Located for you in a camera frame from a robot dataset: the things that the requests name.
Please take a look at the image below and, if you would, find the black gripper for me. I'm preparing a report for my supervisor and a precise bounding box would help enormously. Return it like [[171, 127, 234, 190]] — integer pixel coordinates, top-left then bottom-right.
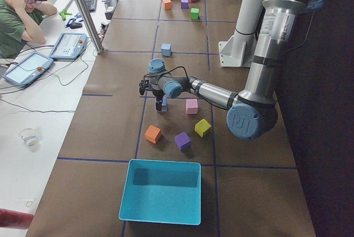
[[139, 74, 163, 111]]

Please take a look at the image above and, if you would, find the light blue foam block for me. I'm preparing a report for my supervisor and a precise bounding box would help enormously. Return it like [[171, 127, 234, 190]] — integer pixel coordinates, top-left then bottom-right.
[[162, 97, 168, 112], [160, 43, 172, 56]]

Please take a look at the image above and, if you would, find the silver blue robot arm second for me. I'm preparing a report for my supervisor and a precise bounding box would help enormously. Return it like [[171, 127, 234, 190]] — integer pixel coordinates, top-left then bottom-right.
[[139, 0, 325, 140]]

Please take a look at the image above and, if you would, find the pink foam block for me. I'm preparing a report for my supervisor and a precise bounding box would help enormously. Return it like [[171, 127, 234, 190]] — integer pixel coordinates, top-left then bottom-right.
[[185, 99, 199, 115]]

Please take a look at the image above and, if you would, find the orange foam block right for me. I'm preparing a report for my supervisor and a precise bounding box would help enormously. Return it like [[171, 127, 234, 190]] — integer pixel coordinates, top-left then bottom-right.
[[144, 125, 162, 144]]

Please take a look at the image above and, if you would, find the orange foam block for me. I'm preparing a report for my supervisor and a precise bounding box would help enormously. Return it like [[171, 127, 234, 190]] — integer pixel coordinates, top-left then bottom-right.
[[163, 0, 172, 11], [144, 125, 162, 144]]

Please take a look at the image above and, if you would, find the purple foam block right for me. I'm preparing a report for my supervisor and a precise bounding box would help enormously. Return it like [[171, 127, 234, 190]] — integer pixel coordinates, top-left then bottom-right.
[[175, 132, 191, 151]]

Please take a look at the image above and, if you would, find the purple foam block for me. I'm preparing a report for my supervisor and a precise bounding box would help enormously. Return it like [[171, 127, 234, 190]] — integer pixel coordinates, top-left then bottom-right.
[[180, 0, 189, 9], [175, 132, 191, 151]]

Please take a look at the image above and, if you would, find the yellow foam block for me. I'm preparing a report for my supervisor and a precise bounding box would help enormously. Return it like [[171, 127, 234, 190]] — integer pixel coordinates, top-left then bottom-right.
[[194, 118, 212, 138]]

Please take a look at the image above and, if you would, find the green foam block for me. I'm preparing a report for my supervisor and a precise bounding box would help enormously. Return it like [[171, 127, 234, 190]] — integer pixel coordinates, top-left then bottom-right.
[[190, 8, 200, 20]]

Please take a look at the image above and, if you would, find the orange foam block left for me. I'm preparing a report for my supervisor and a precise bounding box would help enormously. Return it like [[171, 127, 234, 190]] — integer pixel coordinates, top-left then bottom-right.
[[163, 0, 172, 11]]

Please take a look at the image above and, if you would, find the teal plastic bin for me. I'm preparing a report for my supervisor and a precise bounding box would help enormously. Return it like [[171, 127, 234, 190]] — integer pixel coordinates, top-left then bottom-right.
[[118, 159, 201, 225]]

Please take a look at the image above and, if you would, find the purple foam block left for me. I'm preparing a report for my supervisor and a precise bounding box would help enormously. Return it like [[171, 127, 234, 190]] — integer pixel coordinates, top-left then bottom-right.
[[180, 0, 189, 9]]

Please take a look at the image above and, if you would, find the teach pendant far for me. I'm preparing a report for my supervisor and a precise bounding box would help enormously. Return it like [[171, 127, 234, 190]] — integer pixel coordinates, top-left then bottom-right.
[[49, 33, 87, 61]]

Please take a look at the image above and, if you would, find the teach pendant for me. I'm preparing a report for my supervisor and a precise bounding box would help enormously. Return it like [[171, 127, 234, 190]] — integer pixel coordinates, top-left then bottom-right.
[[2, 52, 54, 87], [49, 33, 87, 61]]

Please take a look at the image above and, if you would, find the black computer mouse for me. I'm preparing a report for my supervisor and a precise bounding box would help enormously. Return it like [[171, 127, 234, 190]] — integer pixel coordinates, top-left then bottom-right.
[[69, 22, 82, 29]]

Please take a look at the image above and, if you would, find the green plastic tool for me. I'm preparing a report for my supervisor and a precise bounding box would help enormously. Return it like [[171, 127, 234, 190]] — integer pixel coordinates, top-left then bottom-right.
[[59, 0, 74, 21]]

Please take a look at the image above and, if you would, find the teach pendant near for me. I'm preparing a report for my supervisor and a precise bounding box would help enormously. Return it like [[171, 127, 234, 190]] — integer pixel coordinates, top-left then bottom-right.
[[2, 52, 54, 87]]

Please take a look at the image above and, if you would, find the person in green shirt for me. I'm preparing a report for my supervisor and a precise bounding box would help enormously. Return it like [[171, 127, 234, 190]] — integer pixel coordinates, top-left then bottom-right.
[[1, 0, 58, 59]]

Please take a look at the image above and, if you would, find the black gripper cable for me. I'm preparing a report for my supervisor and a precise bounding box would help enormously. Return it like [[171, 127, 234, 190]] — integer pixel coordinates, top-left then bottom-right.
[[143, 66, 190, 84]]

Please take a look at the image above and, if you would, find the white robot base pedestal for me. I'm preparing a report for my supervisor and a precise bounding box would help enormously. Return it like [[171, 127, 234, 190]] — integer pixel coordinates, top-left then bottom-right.
[[218, 0, 263, 67]]

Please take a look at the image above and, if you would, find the aluminium frame post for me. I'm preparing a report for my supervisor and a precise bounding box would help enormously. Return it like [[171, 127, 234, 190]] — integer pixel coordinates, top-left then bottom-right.
[[74, 0, 104, 54]]

